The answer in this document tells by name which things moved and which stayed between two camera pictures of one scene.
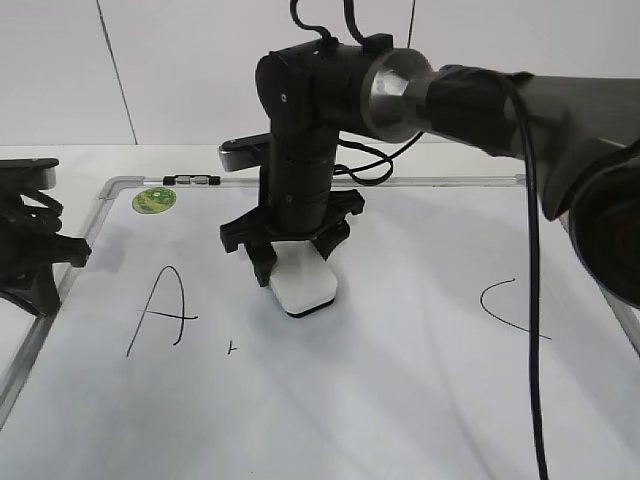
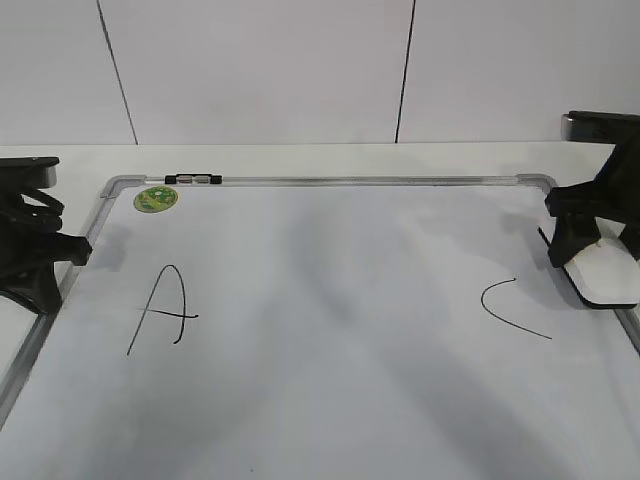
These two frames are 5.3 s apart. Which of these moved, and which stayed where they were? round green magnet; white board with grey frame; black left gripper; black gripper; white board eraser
Moved: black gripper; white board eraser
Stayed: white board with grey frame; round green magnet; black left gripper
